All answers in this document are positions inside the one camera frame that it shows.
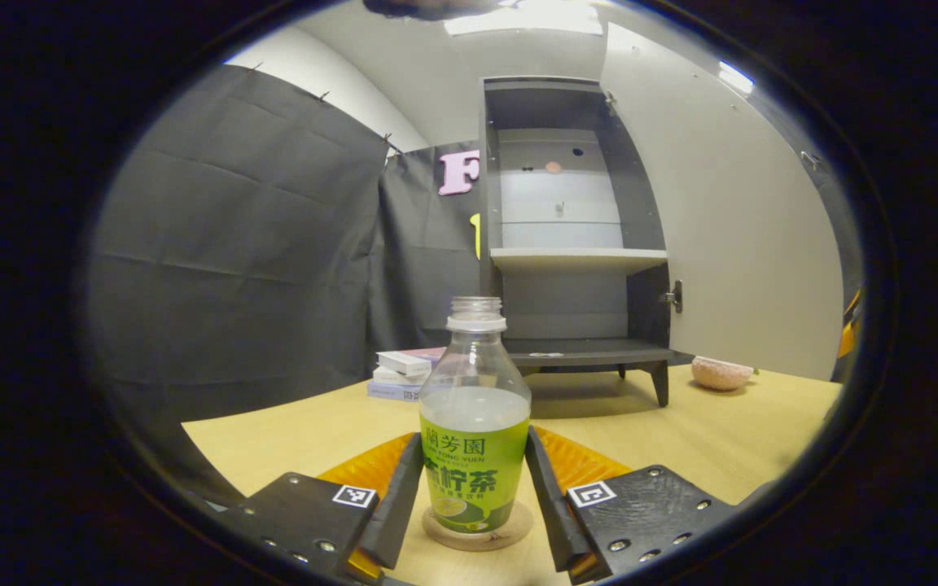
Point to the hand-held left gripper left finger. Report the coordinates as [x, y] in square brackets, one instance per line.
[404, 505]

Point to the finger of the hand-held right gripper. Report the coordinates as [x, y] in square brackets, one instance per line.
[850, 330]

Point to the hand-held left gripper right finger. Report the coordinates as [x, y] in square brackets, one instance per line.
[546, 505]

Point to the round wooden coaster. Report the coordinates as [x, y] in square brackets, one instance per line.
[518, 529]

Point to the green label drink bottle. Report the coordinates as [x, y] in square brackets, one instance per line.
[475, 464]

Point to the grey cabinet door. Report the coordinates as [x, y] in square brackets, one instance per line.
[746, 244]

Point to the grey cabinet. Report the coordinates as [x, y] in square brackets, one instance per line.
[567, 350]

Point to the blue book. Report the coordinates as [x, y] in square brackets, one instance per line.
[392, 391]

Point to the pink round object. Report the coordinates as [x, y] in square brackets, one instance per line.
[721, 373]

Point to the ceiling light panel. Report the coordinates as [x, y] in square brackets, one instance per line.
[736, 77]
[526, 18]

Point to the black backdrop cloth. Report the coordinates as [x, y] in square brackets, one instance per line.
[233, 244]

